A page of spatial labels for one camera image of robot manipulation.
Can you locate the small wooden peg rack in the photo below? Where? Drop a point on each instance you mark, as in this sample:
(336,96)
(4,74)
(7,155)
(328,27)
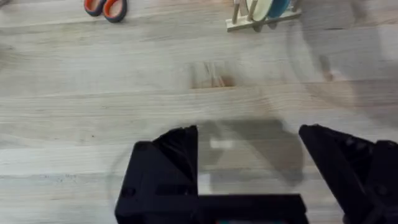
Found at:
(245,24)

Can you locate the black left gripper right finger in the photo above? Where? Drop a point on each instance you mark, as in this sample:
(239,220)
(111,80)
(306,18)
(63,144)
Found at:
(348,168)

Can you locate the teal plate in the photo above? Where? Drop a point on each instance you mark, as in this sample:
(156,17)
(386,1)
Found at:
(278,7)

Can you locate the cream plate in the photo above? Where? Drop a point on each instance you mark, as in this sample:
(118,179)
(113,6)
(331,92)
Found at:
(260,8)

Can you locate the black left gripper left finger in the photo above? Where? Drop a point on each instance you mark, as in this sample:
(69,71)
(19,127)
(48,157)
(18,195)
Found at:
(158,174)

